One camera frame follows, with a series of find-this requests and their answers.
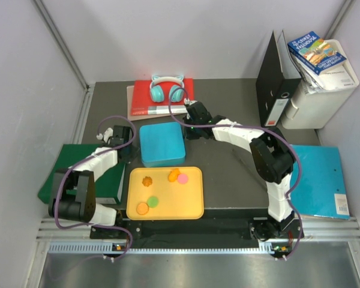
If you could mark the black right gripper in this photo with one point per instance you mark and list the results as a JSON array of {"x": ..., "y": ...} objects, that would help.
[{"x": 188, "y": 135}]

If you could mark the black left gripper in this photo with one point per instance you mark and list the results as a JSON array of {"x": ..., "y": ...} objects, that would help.
[{"x": 134, "y": 151}]

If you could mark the teal tin lid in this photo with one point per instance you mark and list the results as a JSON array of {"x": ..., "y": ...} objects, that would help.
[{"x": 162, "y": 140}]

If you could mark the orange fish shaped cookie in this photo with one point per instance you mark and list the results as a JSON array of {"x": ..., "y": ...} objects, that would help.
[{"x": 173, "y": 175}]

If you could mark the teal cookie tin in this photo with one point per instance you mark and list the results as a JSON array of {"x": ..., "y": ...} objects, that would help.
[{"x": 161, "y": 162}]

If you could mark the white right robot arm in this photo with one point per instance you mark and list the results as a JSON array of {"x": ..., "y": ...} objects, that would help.
[{"x": 273, "y": 160}]

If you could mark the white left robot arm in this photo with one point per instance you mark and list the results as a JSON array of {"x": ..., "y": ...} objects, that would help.
[{"x": 73, "y": 193}]

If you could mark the teal cat ear headphones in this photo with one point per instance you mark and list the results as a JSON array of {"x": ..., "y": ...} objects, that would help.
[{"x": 166, "y": 88}]

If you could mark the red book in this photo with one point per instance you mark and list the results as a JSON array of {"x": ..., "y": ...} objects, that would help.
[{"x": 178, "y": 108}]

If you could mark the orange flower shaped cookie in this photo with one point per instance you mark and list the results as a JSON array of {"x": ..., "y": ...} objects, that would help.
[{"x": 147, "y": 181}]

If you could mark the yellow plastic tray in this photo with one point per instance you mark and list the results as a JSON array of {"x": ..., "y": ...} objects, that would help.
[{"x": 176, "y": 201}]

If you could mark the pink sandwich cookie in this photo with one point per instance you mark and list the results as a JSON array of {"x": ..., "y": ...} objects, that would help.
[{"x": 182, "y": 178}]

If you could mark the green sandwich cookie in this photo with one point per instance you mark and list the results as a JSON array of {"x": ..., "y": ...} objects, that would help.
[{"x": 152, "y": 202}]

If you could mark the orange round cookie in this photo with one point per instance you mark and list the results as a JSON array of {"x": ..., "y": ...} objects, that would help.
[{"x": 142, "y": 208}]

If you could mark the black lever arch binder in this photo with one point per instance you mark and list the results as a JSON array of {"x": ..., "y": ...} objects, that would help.
[{"x": 277, "y": 81}]

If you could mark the white storage box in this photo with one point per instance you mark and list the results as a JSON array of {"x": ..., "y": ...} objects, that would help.
[{"x": 318, "y": 98}]

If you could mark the blue paperback book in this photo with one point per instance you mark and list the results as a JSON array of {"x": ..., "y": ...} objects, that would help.
[{"x": 316, "y": 53}]

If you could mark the blue folder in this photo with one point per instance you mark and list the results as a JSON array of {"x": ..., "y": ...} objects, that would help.
[{"x": 321, "y": 191}]

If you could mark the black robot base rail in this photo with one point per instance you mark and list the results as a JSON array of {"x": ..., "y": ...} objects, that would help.
[{"x": 217, "y": 228}]

